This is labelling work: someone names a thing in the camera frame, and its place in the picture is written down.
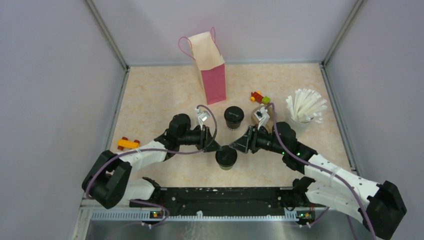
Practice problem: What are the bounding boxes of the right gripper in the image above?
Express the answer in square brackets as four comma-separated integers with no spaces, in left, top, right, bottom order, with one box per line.
[230,124,286,155]

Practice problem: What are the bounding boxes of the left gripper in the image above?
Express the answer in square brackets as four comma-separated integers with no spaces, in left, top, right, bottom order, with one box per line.
[178,124,223,153]

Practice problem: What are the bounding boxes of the black cup lid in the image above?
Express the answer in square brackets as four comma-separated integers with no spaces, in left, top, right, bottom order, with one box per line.
[215,148,238,161]
[224,105,245,123]

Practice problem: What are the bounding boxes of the black paper cup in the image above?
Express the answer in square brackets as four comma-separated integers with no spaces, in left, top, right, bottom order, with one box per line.
[225,117,243,131]

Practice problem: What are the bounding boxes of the green paper cup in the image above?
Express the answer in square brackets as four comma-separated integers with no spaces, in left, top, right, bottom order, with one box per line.
[216,159,237,171]

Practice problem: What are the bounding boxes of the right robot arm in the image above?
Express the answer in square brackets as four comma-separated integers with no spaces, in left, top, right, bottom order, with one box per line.
[229,122,407,240]

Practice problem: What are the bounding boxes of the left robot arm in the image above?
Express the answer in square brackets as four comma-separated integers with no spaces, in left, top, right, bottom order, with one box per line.
[81,110,221,209]

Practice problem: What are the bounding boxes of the brown pulp cup carrier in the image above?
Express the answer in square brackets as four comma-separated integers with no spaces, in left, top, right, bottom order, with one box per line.
[250,104,274,132]

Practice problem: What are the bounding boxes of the red yellow green toy blocks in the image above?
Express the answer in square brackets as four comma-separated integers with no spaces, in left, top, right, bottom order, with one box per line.
[249,91,271,105]

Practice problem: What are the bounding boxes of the white cup of straws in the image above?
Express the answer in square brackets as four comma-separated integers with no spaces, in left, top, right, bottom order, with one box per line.
[286,88,328,135]

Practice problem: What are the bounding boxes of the pink paper bag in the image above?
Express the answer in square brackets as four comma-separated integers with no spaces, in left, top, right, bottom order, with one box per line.
[178,27,227,105]

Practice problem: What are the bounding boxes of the yellow red toy car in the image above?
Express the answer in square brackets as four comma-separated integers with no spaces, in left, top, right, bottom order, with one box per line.
[116,136,141,151]

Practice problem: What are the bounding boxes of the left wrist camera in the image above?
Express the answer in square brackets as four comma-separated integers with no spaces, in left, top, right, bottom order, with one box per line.
[195,107,210,128]

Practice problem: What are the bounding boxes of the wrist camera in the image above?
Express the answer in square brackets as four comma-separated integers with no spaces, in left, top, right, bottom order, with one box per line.
[253,106,270,130]
[195,107,210,128]

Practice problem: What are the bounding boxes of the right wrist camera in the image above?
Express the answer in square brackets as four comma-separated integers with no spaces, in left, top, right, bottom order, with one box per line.
[253,106,270,130]

